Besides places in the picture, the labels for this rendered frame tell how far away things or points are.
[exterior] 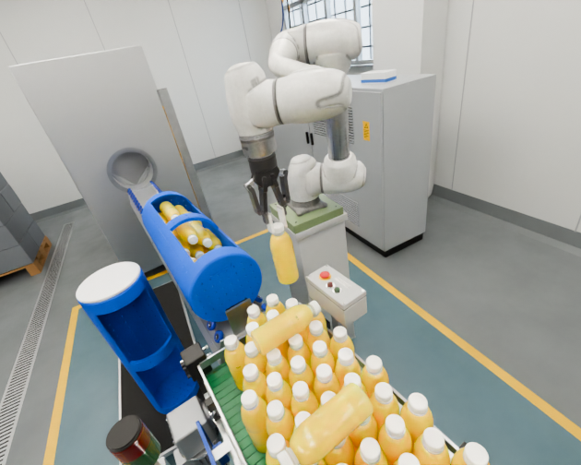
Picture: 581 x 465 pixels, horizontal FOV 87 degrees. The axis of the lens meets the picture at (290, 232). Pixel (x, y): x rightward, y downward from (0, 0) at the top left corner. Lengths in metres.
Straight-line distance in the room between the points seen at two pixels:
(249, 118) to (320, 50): 0.56
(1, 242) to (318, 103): 4.26
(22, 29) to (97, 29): 0.91
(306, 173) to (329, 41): 0.59
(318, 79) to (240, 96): 0.18
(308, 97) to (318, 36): 0.55
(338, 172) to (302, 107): 0.80
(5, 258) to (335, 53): 4.24
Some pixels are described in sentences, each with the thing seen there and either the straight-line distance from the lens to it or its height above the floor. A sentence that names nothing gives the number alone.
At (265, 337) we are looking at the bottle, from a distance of 0.86.
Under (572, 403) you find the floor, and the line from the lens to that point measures 2.34.
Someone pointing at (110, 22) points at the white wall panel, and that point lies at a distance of 6.19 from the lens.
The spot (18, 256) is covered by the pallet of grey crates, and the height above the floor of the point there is 0.27.
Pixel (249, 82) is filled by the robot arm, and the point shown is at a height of 1.75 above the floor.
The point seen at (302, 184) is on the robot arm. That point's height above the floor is 1.21.
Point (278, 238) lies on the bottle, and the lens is 0.93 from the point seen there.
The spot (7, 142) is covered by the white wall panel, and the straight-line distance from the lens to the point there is 6.42.
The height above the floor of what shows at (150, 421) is 0.15.
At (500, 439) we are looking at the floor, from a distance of 2.10.
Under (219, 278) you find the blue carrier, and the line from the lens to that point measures 1.13.
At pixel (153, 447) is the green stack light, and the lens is 0.78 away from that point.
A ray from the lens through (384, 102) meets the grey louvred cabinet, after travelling 2.40.
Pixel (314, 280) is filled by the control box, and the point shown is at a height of 1.10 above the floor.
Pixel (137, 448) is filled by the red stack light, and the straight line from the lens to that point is 0.75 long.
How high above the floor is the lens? 1.81
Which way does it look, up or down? 31 degrees down
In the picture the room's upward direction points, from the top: 11 degrees counter-clockwise
